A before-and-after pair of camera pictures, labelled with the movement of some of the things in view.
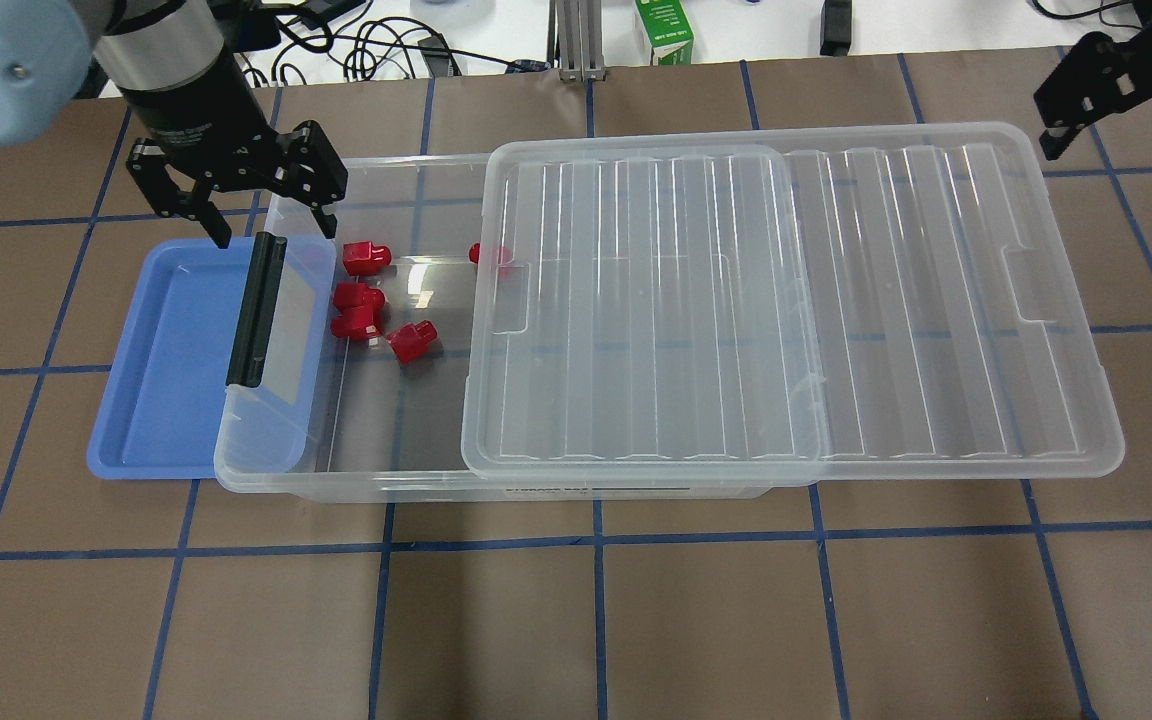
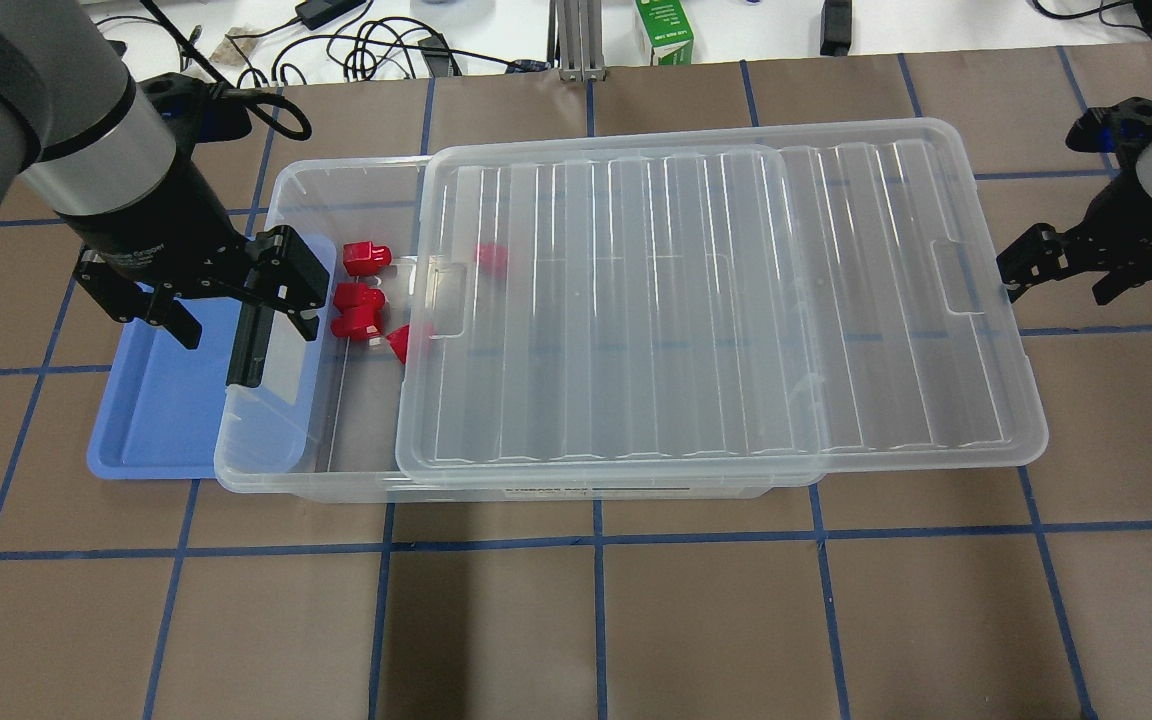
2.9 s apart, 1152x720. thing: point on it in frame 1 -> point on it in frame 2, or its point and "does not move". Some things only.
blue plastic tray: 167,411 does not move
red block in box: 362,258 does not move
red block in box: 360,308 does not move
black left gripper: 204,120 -> 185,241
